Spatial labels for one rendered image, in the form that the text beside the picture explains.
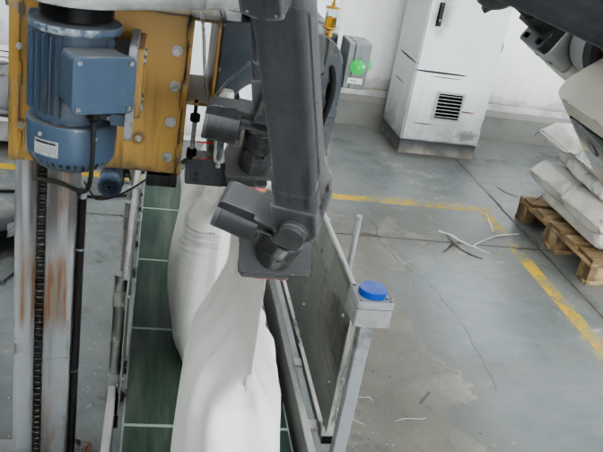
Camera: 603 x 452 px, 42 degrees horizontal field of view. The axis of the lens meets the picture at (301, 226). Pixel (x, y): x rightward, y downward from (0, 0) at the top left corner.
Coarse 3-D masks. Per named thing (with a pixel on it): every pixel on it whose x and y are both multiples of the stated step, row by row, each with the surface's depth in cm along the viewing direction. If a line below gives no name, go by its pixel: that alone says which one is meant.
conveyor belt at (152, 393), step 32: (160, 192) 311; (160, 224) 284; (160, 256) 261; (160, 288) 242; (160, 320) 226; (160, 352) 211; (128, 384) 196; (160, 384) 199; (128, 416) 185; (160, 416) 187; (128, 448) 175; (160, 448) 177; (288, 448) 184
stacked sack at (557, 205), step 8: (536, 200) 444; (552, 200) 430; (560, 208) 421; (568, 216) 413; (576, 224) 405; (584, 232) 397; (592, 232) 390; (592, 240) 389; (600, 240) 387; (600, 248) 388
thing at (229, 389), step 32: (224, 288) 151; (256, 288) 124; (192, 320) 153; (224, 320) 141; (256, 320) 122; (192, 352) 139; (224, 352) 133; (256, 352) 134; (192, 384) 136; (224, 384) 127; (256, 384) 126; (192, 416) 130; (224, 416) 125; (256, 416) 126; (192, 448) 130; (224, 448) 125; (256, 448) 126
